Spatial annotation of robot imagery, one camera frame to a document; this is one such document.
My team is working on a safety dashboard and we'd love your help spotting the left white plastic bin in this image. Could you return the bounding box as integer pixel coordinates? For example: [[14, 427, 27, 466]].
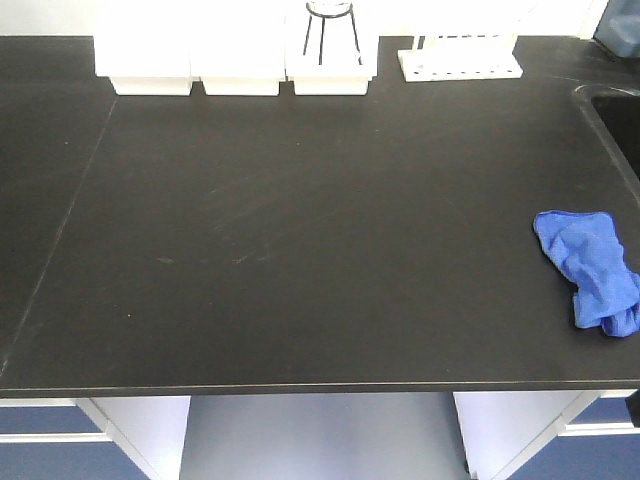
[[93, 1, 193, 96]]

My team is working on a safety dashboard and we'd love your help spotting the white test tube rack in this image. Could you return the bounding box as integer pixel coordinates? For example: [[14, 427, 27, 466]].
[[397, 22, 523, 82]]

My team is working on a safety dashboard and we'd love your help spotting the blue base cabinet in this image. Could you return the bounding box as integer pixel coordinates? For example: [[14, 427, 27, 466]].
[[1, 396, 191, 479], [453, 389, 639, 479]]

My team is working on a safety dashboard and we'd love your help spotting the blue microfiber cloth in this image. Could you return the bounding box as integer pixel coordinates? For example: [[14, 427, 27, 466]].
[[533, 210, 639, 338]]

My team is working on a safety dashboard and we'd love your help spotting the black lab sink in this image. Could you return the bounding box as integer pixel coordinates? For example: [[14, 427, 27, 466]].
[[572, 84, 639, 185]]

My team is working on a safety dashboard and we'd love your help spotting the middle white plastic bin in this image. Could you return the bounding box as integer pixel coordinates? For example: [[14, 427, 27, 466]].
[[189, 1, 285, 96]]

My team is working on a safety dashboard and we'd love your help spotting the right white plastic bin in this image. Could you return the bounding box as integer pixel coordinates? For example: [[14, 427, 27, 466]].
[[285, 1, 379, 95]]

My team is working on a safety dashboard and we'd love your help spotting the white plastic bin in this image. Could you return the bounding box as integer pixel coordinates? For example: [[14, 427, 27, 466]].
[[93, 1, 193, 96], [285, 1, 379, 95], [189, 1, 285, 96]]

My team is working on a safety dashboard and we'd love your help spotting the blue container at corner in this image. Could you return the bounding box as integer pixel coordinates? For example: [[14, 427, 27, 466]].
[[594, 0, 639, 59]]

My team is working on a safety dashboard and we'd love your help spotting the black wire tripod stand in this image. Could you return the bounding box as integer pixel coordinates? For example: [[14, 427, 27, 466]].
[[303, 1, 363, 66]]

